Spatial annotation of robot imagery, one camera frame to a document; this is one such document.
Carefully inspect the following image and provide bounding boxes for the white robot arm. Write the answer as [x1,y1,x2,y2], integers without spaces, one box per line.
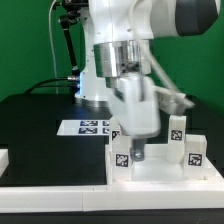
[81,0,221,161]

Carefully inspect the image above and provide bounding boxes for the white block with tag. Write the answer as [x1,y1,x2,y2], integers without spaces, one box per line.
[183,134,207,180]

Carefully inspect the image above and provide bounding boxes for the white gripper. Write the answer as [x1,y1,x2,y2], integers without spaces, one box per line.
[109,74,161,160]

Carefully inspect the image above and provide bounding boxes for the white square table top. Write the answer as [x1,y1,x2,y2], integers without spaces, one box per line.
[105,144,222,184]

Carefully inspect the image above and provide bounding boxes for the white marker base plate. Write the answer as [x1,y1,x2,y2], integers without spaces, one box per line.
[57,120,110,136]

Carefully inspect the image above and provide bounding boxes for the white L-shaped fence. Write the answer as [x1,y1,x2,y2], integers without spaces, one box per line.
[0,146,224,213]

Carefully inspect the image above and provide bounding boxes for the white cable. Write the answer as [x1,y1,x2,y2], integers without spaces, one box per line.
[48,0,60,95]

